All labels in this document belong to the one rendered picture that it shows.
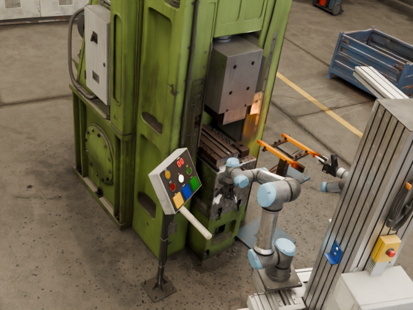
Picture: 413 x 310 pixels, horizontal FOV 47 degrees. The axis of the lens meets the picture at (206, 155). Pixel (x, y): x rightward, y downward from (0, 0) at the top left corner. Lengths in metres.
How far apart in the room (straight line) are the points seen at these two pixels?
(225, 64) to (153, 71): 0.56
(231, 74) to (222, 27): 0.29
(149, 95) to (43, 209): 1.57
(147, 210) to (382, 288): 2.02
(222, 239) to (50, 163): 1.93
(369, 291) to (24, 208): 3.01
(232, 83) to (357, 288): 1.43
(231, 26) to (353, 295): 1.70
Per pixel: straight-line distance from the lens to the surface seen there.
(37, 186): 4.58
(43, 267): 3.87
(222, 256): 3.96
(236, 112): 3.16
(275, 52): 3.41
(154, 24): 3.11
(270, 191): 2.34
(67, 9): 8.23
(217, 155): 3.33
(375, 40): 7.73
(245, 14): 3.06
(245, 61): 3.00
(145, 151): 3.56
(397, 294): 2.42
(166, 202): 2.83
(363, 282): 2.39
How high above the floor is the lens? 2.88
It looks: 35 degrees down
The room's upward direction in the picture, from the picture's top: 8 degrees clockwise
